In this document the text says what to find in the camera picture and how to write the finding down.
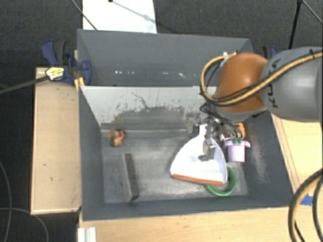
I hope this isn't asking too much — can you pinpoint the small orange toy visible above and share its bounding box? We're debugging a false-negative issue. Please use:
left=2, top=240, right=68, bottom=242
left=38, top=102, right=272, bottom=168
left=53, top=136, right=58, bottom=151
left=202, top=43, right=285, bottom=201
left=236, top=122, right=246, bottom=138

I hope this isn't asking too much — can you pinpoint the lilac cup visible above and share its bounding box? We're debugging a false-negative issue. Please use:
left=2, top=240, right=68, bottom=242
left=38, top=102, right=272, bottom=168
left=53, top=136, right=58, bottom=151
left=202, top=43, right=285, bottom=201
left=223, top=139, right=252, bottom=163

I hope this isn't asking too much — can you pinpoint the grey metal bin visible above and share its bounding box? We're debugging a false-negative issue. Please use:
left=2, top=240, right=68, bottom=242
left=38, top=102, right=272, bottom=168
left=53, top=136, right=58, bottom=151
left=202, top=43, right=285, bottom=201
left=76, top=28, right=295, bottom=221

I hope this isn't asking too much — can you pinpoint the green ring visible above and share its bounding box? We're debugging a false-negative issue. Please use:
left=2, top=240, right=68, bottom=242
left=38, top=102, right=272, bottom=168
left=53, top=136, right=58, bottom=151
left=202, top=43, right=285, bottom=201
left=204, top=166, right=237, bottom=197

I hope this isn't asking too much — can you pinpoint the red and yellow toy animal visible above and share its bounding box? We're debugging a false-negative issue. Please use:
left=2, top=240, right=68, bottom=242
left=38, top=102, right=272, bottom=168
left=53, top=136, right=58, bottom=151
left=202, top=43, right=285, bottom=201
left=107, top=128, right=127, bottom=147

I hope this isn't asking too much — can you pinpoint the pale wood board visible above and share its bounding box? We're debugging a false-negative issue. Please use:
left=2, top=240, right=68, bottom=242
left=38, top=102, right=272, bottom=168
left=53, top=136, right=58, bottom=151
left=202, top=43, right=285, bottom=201
left=30, top=67, right=83, bottom=215

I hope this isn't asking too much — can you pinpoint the white dustpan with orange edge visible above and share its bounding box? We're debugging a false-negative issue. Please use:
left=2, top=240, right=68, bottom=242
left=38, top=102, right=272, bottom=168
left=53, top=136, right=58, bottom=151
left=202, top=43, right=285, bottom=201
left=169, top=124, right=228, bottom=187

